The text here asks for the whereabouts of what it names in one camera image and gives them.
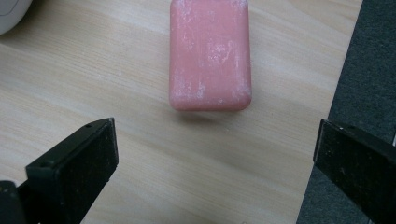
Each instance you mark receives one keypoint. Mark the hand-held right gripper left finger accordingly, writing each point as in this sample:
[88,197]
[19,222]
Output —
[74,165]

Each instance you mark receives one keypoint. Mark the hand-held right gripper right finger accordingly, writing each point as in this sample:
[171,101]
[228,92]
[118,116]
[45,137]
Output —
[358,165]

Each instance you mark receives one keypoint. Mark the pink soap bar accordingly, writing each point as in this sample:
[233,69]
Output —
[210,56]

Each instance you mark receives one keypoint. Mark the white round container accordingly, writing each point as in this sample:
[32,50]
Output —
[11,14]

